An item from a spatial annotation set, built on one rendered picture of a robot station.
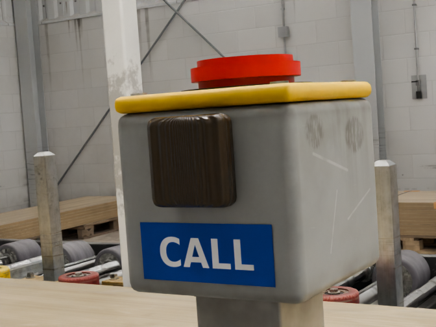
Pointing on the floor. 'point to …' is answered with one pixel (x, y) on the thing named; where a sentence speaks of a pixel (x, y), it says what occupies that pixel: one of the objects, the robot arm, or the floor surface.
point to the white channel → (121, 88)
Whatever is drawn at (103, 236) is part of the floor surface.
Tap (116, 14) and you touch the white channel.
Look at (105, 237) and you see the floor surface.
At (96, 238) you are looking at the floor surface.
